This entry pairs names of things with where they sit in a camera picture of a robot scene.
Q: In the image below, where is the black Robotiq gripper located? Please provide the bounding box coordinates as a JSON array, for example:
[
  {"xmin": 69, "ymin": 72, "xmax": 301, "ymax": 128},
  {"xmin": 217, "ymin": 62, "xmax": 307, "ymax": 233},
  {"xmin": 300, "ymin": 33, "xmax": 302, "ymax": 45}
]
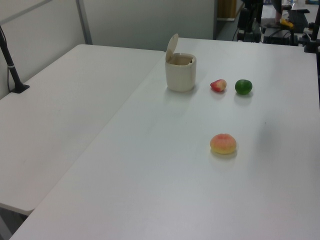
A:
[{"xmin": 236, "ymin": 0, "xmax": 263, "ymax": 42}]

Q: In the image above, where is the cream flip-lid garbage bin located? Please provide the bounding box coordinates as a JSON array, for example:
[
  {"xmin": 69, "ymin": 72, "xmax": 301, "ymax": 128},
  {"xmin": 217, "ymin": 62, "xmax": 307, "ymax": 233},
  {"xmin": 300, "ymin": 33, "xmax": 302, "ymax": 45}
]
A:
[{"xmin": 164, "ymin": 33, "xmax": 197, "ymax": 93}]

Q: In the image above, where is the wooden board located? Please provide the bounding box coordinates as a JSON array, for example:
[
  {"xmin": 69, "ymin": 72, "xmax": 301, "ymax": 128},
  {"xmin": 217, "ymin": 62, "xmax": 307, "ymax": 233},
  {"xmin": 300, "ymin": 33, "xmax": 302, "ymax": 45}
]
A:
[{"xmin": 216, "ymin": 0, "xmax": 237, "ymax": 20}]

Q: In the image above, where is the black equipment box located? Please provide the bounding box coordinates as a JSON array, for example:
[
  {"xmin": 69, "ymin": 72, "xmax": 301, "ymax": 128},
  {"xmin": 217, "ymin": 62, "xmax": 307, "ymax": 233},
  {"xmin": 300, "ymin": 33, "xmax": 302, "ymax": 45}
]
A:
[{"xmin": 261, "ymin": 25, "xmax": 299, "ymax": 46}]

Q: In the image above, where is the yellow tool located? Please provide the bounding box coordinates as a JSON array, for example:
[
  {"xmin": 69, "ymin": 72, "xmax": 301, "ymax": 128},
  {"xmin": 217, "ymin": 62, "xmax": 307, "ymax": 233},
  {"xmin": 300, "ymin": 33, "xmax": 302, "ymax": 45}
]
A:
[{"xmin": 279, "ymin": 18, "xmax": 295, "ymax": 29}]

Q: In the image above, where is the black desk tray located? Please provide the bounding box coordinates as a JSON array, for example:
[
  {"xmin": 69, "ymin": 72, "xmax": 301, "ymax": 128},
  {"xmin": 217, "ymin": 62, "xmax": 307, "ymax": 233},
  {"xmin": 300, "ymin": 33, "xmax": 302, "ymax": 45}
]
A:
[{"xmin": 286, "ymin": 8, "xmax": 310, "ymax": 27}]

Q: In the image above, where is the green toy lime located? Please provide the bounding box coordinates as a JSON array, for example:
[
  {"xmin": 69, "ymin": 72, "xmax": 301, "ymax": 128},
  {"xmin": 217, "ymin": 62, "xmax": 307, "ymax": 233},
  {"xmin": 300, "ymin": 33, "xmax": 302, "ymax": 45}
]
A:
[{"xmin": 234, "ymin": 78, "xmax": 253, "ymax": 96}]

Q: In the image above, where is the red toy strawberry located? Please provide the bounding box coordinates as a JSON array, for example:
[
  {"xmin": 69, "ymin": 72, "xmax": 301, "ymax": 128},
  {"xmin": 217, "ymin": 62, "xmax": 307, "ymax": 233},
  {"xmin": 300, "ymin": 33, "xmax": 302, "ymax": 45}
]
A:
[{"xmin": 209, "ymin": 78, "xmax": 228, "ymax": 93}]

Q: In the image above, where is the orange-yellow toy peach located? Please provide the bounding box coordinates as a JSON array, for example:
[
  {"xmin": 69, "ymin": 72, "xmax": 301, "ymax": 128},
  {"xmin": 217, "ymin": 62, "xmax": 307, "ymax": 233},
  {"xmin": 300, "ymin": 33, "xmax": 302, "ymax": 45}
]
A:
[{"xmin": 209, "ymin": 133, "xmax": 238, "ymax": 155}]

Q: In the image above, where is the black camera stand pole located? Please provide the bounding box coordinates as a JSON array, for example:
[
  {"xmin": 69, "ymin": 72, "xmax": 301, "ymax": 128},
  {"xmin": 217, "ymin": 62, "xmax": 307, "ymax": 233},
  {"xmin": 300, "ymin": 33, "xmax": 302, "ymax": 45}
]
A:
[
  {"xmin": 303, "ymin": 21, "xmax": 320, "ymax": 53},
  {"xmin": 0, "ymin": 24, "xmax": 31, "ymax": 94}
]

